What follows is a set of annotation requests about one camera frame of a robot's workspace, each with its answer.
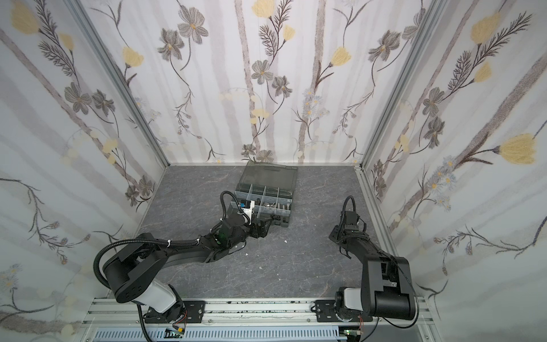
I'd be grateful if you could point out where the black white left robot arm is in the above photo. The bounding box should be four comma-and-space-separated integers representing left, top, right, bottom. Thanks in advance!
93, 191, 274, 326

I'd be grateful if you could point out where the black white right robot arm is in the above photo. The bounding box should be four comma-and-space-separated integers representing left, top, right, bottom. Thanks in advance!
329, 195, 420, 329

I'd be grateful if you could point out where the green compartment organizer box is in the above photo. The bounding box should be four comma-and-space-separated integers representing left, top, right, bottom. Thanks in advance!
228, 161, 298, 227

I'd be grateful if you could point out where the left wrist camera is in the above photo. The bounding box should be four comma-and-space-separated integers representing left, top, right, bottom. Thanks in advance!
239, 200, 255, 219

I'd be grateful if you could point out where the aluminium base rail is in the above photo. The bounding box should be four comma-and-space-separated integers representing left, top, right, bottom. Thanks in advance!
80, 296, 434, 328

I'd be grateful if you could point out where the white slotted cable duct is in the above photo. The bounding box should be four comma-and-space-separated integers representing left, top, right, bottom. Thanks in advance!
91, 326, 347, 342

